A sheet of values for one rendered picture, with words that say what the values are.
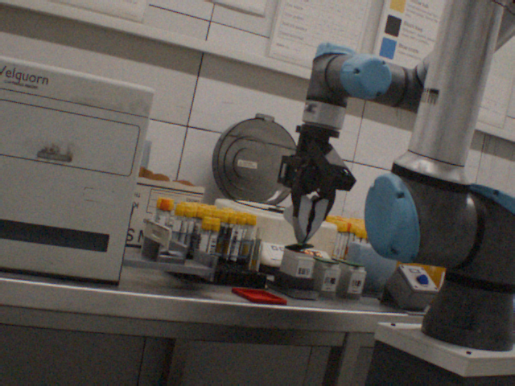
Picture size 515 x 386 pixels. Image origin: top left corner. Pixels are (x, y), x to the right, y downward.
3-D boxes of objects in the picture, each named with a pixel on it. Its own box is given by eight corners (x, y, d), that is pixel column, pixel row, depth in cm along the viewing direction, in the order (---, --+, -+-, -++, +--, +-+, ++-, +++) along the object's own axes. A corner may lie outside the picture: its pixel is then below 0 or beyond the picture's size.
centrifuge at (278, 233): (246, 272, 166) (259, 211, 166) (195, 244, 193) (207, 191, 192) (348, 285, 176) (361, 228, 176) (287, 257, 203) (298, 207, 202)
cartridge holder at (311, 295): (293, 298, 146) (298, 278, 146) (265, 285, 153) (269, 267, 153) (317, 300, 149) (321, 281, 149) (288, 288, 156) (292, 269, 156)
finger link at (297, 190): (305, 218, 151) (315, 170, 151) (311, 219, 150) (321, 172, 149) (284, 215, 149) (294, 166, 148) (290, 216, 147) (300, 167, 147)
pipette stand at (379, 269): (354, 295, 163) (365, 246, 162) (335, 287, 169) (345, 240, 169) (393, 299, 168) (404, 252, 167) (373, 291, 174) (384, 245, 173)
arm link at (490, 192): (533, 288, 119) (552, 199, 118) (467, 279, 114) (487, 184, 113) (488, 273, 130) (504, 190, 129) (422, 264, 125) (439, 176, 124)
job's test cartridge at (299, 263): (290, 288, 148) (298, 253, 148) (276, 281, 152) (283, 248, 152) (308, 289, 150) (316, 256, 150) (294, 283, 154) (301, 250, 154)
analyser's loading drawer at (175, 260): (97, 268, 123) (103, 235, 123) (81, 258, 128) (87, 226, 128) (212, 281, 134) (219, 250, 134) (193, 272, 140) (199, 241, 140)
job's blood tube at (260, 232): (249, 281, 152) (260, 227, 151) (245, 280, 153) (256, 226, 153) (254, 282, 153) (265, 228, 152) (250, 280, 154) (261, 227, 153)
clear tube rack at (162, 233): (162, 268, 149) (170, 229, 148) (139, 256, 157) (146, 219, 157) (257, 278, 160) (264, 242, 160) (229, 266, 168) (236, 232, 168)
